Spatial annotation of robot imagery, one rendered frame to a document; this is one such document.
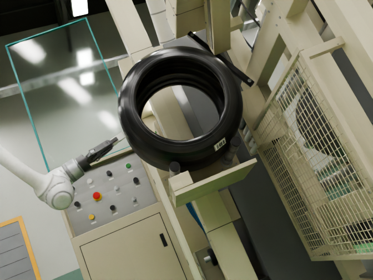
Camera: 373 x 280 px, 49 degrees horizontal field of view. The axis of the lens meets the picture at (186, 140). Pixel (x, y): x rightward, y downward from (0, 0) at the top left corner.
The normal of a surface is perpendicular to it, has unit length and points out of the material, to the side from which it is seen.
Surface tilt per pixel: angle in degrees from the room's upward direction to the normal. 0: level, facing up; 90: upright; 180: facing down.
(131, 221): 90
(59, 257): 90
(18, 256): 90
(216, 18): 162
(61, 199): 131
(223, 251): 90
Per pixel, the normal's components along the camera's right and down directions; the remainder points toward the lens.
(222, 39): 0.38, 0.75
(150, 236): 0.03, -0.29
